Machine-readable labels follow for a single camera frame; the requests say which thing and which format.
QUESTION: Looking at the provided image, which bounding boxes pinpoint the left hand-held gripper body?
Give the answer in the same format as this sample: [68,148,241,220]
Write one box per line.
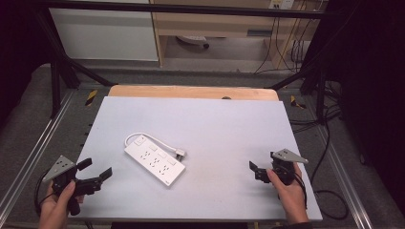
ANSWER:
[42,155,104,217]

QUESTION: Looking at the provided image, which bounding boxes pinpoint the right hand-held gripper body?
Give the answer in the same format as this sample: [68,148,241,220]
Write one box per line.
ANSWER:
[269,148,309,187]

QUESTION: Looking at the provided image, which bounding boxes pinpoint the white power strip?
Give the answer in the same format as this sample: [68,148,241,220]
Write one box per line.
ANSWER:
[123,134,187,187]

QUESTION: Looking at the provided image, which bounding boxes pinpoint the person's right hand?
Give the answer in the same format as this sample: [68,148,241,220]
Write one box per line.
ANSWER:
[266,162,310,225]

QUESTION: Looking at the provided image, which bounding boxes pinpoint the person's left hand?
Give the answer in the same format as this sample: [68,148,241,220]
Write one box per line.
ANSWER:
[37,179,86,229]

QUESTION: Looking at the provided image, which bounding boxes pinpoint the yellow black tape strip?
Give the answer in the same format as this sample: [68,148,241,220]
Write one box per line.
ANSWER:
[289,94,308,110]
[84,89,98,107]

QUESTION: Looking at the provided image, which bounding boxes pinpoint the light wooden board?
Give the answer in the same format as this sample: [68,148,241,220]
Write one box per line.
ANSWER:
[107,84,280,102]

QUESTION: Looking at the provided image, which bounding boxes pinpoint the white cabinet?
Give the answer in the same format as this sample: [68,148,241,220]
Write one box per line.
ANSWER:
[48,7,160,62]

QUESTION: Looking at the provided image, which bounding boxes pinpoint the white device under desk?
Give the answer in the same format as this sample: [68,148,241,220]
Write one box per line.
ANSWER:
[176,34,211,50]

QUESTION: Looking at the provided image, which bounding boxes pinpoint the light wooden desk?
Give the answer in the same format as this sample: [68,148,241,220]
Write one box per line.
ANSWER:
[148,0,324,70]

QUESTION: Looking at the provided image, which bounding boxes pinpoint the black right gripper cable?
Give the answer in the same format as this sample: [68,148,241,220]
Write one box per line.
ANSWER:
[293,171,309,210]

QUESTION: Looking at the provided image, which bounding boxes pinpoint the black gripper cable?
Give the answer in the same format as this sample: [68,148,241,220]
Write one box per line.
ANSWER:
[293,171,309,210]
[33,171,55,218]

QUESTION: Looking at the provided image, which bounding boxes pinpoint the aluminium rail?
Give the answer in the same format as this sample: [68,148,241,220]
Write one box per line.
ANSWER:
[0,90,76,212]
[316,125,374,229]

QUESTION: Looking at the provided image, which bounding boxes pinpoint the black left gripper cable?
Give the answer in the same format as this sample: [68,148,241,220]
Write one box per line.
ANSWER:
[33,171,55,218]

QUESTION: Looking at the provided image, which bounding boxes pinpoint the black floor cable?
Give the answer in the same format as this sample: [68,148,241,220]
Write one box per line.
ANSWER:
[309,122,351,221]

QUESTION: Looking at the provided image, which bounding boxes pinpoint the white power strip cable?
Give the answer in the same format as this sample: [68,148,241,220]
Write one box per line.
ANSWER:
[123,132,178,155]

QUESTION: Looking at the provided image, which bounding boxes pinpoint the hanging black cables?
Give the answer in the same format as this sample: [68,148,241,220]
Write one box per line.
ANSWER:
[252,14,311,75]

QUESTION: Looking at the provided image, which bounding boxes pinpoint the white wall socket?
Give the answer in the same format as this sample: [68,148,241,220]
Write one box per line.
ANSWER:
[267,0,296,10]

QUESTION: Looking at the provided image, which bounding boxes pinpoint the black metal frame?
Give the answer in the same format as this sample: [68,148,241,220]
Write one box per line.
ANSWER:
[32,1,343,120]

